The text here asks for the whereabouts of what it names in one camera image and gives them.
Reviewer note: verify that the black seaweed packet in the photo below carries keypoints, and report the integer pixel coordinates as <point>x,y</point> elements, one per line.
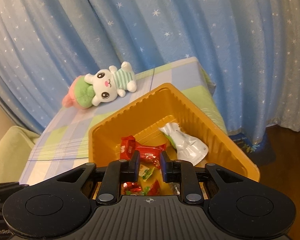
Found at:
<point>175,188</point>

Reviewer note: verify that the white rabbit plush toy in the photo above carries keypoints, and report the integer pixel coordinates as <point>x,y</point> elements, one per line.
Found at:
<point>105,85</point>

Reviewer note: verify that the blue star curtain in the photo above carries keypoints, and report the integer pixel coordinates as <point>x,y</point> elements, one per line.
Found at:
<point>165,30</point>

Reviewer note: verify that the silver foil pouch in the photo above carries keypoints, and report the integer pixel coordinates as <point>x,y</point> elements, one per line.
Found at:
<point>190,147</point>

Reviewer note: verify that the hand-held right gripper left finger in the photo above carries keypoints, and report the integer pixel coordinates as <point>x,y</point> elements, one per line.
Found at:
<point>135,166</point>

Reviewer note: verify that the light green cloth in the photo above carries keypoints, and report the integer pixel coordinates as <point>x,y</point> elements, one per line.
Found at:
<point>10,150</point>

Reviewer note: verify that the blue floor mat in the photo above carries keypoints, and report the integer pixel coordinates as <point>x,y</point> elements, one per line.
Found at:
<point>252,150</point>

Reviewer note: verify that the yellow green candy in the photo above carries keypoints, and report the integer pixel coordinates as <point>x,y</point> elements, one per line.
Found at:
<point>146,172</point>

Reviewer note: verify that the plaid tablecloth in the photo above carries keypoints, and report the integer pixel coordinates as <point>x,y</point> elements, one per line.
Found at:
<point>65,140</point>

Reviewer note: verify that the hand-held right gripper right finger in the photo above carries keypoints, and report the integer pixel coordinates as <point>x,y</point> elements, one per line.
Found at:
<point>165,166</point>

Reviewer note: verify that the red white candy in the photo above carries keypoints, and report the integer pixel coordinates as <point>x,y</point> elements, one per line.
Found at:
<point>155,187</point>
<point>131,188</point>

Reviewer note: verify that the red snack packet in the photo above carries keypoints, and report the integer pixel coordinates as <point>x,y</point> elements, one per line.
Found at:
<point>150,155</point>
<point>127,146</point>

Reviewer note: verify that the orange plastic tray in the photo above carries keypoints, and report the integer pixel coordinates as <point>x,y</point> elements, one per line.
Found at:
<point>110,135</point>

